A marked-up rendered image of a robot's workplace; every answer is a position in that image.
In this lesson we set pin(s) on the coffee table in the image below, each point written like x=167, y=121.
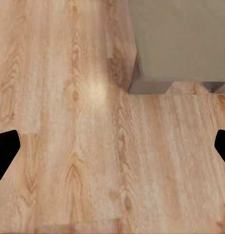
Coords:
x=177, y=40

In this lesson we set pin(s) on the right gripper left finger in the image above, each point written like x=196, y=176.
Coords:
x=9, y=146

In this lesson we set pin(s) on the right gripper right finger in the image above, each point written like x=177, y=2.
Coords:
x=220, y=143

